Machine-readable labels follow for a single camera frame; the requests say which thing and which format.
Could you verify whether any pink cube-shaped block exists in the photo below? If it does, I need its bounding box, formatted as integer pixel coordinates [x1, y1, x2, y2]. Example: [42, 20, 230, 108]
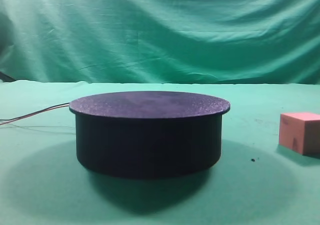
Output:
[278, 112, 320, 155]

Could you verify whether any black round turntable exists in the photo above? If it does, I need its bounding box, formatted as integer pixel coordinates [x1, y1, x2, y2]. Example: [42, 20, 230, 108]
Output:
[69, 91, 231, 180]

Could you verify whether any green backdrop cloth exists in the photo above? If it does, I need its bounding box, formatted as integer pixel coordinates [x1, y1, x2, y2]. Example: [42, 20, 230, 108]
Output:
[0, 0, 320, 84]

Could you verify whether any green table cloth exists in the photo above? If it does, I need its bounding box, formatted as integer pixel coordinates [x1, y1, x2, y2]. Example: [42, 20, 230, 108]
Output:
[0, 80, 320, 225]

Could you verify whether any red and black wire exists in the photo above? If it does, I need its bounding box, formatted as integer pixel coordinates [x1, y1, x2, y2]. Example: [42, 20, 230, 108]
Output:
[0, 102, 72, 126]

